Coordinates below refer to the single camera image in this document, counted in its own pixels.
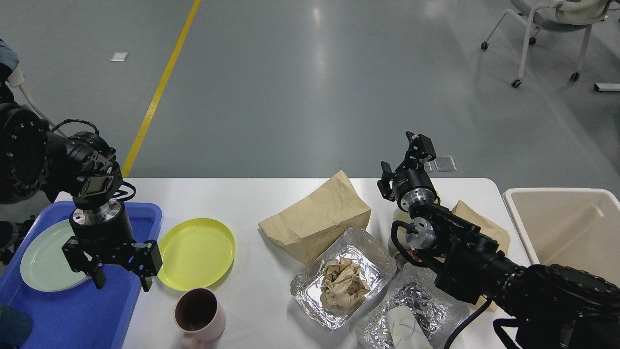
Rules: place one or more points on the beige plastic bin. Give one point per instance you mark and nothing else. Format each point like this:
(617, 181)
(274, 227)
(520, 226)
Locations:
(572, 227)

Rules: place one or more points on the yellow plastic plate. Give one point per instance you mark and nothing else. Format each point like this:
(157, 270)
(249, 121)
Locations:
(196, 253)

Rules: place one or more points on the grey bar on floor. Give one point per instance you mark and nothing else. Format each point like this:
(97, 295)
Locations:
(607, 87)

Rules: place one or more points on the pale green plate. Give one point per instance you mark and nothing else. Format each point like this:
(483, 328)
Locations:
(44, 266)

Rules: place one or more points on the foil tray with paper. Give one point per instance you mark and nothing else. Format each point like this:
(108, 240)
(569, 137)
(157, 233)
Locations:
(376, 268)

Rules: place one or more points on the teal mug yellow inside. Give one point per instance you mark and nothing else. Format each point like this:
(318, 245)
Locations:
(15, 327)

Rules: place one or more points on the white paper cup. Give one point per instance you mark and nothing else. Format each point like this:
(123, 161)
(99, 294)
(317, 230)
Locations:
(404, 329)

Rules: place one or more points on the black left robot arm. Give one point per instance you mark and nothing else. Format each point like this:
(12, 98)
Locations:
(35, 158)

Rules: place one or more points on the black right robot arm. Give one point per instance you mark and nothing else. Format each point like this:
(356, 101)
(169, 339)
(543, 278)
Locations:
(549, 307)

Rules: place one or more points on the foil tray with cup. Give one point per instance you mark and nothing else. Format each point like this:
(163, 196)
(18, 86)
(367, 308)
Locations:
(437, 313)

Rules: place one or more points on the seated person in dark clothes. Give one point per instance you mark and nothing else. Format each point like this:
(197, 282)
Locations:
(11, 233)

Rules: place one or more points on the small brown paper bag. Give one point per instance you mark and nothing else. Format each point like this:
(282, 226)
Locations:
(487, 227)

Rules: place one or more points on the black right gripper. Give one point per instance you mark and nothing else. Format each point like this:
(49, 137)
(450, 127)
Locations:
(411, 186)

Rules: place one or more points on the crumpled brown paper ball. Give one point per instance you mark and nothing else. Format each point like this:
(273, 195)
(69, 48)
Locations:
(343, 286)

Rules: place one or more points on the pink mug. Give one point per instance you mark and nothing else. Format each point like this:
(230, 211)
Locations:
(201, 317)

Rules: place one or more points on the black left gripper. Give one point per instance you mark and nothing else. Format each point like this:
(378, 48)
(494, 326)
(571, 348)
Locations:
(105, 234)

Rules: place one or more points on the white wheeled chair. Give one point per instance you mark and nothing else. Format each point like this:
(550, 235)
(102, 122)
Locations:
(552, 16)

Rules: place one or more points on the large brown paper bag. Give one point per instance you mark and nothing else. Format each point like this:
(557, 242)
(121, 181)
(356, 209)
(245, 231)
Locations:
(307, 228)

